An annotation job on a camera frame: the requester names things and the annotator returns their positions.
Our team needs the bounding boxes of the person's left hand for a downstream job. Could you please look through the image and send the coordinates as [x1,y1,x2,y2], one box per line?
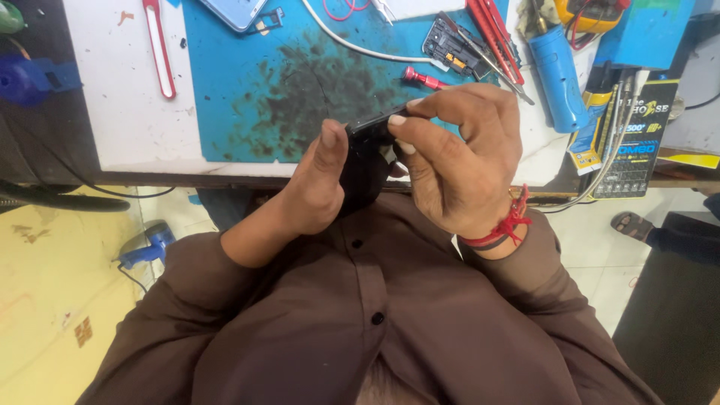
[278,118,407,236]

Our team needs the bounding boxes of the person's right hand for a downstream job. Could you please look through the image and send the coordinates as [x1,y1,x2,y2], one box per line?
[387,83,528,241]

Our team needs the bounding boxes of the black phone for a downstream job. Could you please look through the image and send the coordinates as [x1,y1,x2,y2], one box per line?
[337,102,410,219]

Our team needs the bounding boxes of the red thread wristband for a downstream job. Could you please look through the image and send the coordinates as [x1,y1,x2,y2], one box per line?
[458,184,533,252]

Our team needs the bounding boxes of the red screwdriver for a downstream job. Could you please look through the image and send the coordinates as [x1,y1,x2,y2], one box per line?
[401,66,451,91]

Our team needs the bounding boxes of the metal tweezers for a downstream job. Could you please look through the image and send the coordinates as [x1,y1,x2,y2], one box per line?
[438,11,536,106]

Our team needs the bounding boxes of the blue stained work mat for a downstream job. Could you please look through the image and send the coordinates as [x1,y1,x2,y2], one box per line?
[181,0,510,164]

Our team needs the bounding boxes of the blue hot air tool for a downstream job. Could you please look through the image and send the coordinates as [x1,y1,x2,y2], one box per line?
[528,25,590,134]

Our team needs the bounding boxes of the yellow glue tube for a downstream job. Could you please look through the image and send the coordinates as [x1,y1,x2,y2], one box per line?
[567,90,614,176]

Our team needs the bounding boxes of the brown button shirt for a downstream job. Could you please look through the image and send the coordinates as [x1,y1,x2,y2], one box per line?
[76,192,665,405]

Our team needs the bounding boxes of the black printed packet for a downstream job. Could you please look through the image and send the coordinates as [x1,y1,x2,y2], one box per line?
[592,79,680,200]

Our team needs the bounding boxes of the white tweezers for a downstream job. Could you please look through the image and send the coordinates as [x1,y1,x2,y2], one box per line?
[371,0,396,27]

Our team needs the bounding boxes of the sim card tray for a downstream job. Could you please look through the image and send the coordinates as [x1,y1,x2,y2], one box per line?
[247,8,285,37]

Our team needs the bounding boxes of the yellow multimeter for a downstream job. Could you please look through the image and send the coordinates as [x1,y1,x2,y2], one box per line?
[554,0,632,35]

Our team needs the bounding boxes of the light blue smartphone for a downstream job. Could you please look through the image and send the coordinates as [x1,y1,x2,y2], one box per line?
[198,0,269,33]

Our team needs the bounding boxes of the red and white opening tool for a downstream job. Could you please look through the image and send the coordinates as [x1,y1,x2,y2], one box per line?
[142,0,177,100]

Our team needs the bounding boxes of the blue box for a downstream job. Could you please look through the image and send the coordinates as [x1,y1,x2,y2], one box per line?
[594,0,697,71]

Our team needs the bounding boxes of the blue plastic tool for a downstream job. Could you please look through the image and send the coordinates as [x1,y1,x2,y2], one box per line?
[0,53,83,108]

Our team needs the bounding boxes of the black phone frame part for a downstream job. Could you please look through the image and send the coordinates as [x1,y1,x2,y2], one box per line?
[422,17,491,80]

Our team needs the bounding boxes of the grey braided cable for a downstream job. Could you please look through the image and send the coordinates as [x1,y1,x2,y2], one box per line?
[534,70,650,213]

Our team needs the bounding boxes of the white cable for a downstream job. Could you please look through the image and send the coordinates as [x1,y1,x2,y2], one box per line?
[301,0,437,64]

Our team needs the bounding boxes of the red wire loop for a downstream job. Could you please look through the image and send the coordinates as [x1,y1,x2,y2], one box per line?
[323,0,372,22]

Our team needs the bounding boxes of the black hose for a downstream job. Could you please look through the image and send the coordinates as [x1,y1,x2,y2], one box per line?
[0,180,131,213]

